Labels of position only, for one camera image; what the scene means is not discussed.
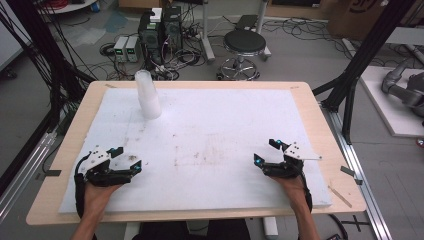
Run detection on small white box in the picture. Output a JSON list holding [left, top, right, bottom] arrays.
[[149, 7, 164, 24]]

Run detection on coiled black cable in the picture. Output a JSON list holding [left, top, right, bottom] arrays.
[[99, 42, 116, 58]]

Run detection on black metal frame with cables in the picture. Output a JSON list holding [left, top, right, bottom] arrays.
[[0, 0, 89, 134]]

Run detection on person's right hand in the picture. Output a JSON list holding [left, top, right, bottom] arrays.
[[269, 174, 310, 210]]

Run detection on white floor board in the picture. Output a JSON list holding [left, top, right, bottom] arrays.
[[359, 64, 424, 139]]

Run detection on long floor cables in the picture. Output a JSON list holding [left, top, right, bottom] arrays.
[[262, 17, 354, 62]]

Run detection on tangle of floor cables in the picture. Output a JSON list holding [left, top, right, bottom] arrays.
[[143, 29, 206, 82]]

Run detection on clear plastic sheet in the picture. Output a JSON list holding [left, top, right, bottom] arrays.
[[61, 10, 129, 48]]

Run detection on person's dark trousers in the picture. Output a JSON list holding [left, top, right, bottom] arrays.
[[131, 219, 252, 240]]

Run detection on white table leg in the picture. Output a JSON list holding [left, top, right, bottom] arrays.
[[262, 216, 280, 240]]

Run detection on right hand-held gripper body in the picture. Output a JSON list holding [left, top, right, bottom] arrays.
[[261, 141, 323, 180]]

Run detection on grey metal stand leg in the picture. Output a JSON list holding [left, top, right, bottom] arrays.
[[255, 0, 273, 62], [199, 0, 217, 65]]

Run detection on white foam mat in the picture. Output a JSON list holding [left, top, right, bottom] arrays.
[[58, 87, 334, 214]]

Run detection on black computer tower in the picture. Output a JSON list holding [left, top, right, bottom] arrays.
[[137, 9, 165, 69], [162, 5, 184, 58]]

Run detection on black round stool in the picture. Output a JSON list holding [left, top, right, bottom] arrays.
[[217, 29, 268, 81]]

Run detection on white round table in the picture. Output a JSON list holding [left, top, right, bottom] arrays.
[[37, 0, 98, 15]]

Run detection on dark flat laptop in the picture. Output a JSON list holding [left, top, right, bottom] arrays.
[[234, 14, 260, 32]]

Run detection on aluminium floor rail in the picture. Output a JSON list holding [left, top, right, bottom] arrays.
[[0, 130, 58, 223], [320, 102, 394, 240]]

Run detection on thin wooden stick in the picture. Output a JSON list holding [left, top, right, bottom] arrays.
[[327, 185, 353, 209]]

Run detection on grey bench power supply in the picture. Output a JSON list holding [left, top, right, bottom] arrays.
[[125, 35, 142, 64], [113, 35, 130, 63]]

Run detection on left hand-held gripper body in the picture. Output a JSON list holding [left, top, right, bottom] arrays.
[[84, 145, 133, 188]]

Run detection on clear plastic cup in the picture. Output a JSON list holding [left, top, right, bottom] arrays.
[[134, 69, 163, 121]]

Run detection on brown cardboard box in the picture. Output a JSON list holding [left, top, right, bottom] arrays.
[[325, 0, 424, 42]]

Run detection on person's left hand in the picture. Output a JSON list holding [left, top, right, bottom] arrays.
[[83, 181, 123, 214]]

